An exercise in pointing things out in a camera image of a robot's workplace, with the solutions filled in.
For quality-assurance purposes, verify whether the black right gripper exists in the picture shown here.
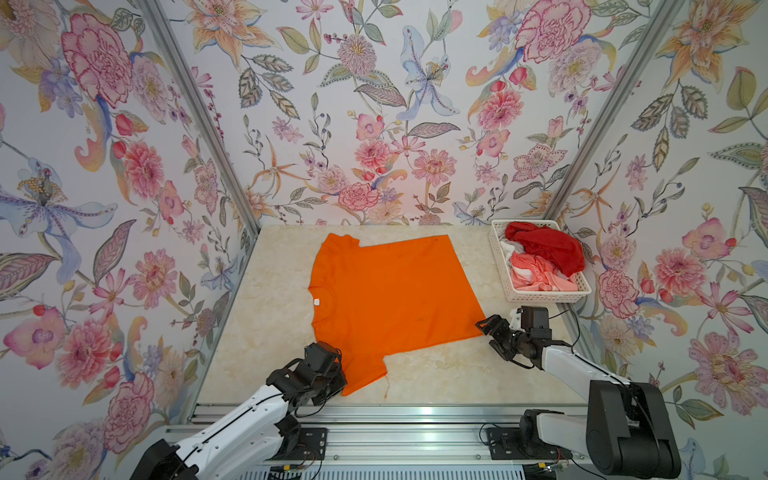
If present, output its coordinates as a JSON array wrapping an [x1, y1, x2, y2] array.
[[475, 313, 528, 357]]

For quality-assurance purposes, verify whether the orange t-shirt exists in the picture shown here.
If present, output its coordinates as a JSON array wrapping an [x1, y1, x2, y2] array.
[[308, 234, 485, 396]]

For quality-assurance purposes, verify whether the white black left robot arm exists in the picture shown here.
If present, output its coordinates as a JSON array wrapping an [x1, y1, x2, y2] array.
[[131, 342, 347, 479]]

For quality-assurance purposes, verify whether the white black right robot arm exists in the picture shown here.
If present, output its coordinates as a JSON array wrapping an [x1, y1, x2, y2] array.
[[476, 307, 682, 479]]

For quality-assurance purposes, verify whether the pink t-shirt in basket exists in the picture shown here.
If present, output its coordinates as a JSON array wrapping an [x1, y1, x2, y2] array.
[[508, 253, 579, 292]]

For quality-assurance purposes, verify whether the white garment in basket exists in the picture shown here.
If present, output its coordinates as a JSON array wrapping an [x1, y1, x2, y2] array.
[[499, 238, 525, 264]]

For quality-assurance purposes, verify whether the red t-shirt in basket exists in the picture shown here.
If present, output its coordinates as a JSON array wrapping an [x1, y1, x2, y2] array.
[[504, 222, 586, 276]]

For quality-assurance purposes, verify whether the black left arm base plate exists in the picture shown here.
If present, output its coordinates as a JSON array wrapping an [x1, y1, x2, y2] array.
[[274, 427, 328, 463]]

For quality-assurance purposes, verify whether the front aluminium rail frame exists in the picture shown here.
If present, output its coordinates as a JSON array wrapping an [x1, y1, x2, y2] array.
[[185, 403, 673, 480]]

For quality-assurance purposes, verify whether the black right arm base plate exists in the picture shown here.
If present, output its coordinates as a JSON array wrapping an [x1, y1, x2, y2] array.
[[479, 425, 572, 463]]

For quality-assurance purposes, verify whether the right rear aluminium corner post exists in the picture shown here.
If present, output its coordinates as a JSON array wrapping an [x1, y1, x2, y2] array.
[[543, 0, 685, 220]]

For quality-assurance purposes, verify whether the aluminium corner post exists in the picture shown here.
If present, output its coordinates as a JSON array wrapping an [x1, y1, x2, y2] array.
[[543, 0, 685, 220], [137, 0, 260, 236]]

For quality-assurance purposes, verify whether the left rear aluminium corner post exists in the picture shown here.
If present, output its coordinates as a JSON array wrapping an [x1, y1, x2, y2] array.
[[137, 0, 260, 236]]

